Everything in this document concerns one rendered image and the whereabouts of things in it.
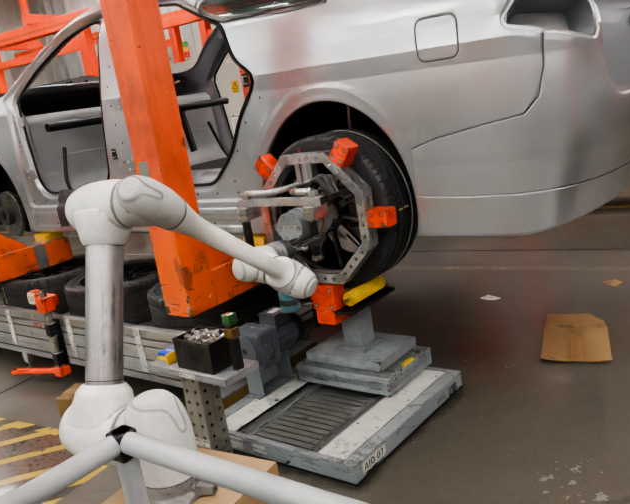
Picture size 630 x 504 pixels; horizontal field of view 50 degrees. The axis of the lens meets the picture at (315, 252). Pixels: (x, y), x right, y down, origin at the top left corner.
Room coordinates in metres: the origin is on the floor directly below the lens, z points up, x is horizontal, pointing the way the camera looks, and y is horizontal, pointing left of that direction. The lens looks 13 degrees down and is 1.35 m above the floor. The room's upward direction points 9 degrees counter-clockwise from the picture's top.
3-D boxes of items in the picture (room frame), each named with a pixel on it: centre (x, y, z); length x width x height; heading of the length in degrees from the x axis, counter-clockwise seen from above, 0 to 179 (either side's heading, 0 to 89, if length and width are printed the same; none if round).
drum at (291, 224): (2.71, 0.02, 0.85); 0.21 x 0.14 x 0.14; 140
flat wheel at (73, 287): (3.90, 1.14, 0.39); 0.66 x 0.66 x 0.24
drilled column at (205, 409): (2.41, 0.50, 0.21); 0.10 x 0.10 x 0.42; 50
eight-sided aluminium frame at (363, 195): (2.77, -0.03, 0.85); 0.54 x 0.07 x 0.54; 50
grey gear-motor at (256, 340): (2.94, 0.23, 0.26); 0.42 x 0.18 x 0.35; 140
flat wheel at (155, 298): (3.41, 0.55, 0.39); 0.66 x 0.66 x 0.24
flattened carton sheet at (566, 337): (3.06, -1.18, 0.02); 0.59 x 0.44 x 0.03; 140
